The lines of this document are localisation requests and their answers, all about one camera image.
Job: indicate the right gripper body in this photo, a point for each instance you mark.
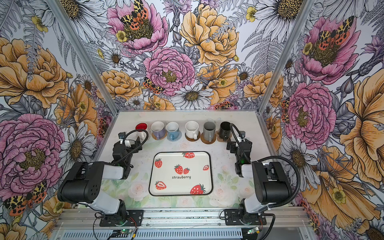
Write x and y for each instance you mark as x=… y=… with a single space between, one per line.
x=234 y=149

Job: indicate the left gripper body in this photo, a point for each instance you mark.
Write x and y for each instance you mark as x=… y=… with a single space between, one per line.
x=129 y=158

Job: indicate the black mug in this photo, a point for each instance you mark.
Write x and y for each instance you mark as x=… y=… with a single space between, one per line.
x=224 y=130

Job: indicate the red interior mug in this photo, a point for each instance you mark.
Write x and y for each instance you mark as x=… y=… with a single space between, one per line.
x=141 y=127

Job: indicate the paw shaped wooden coaster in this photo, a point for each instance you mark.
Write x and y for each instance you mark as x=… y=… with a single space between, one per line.
x=219 y=139

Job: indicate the woven rattan coaster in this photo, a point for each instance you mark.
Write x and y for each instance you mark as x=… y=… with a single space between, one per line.
x=160 y=137

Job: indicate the grey mug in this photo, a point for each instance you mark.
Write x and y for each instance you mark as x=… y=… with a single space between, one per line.
x=209 y=130

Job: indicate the plain round wooden coaster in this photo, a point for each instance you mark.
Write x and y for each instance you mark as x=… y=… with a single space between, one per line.
x=208 y=142

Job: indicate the white mug purple handle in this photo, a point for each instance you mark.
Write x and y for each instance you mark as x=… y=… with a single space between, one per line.
x=158 y=128

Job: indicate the scratched dark wooden coaster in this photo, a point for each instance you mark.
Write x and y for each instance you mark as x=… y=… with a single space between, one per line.
x=192 y=139

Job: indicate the white mug blue handle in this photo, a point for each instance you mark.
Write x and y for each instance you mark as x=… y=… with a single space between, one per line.
x=172 y=127

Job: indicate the grey braided coaster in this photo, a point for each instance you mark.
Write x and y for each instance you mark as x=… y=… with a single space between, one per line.
x=174 y=136

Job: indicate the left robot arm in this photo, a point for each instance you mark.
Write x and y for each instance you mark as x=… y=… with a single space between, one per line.
x=82 y=184

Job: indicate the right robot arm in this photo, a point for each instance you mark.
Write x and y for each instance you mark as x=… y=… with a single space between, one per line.
x=270 y=186

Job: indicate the strawberry print serving tray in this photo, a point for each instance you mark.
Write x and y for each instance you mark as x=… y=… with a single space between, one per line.
x=181 y=174

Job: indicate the green circuit board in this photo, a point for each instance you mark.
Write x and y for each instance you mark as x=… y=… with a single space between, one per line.
x=123 y=234

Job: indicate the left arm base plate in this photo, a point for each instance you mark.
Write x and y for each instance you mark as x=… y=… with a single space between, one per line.
x=132 y=218

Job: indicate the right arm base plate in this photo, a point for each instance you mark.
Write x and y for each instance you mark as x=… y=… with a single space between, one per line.
x=237 y=217

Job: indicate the aluminium front rail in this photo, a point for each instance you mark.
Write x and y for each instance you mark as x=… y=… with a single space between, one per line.
x=183 y=218

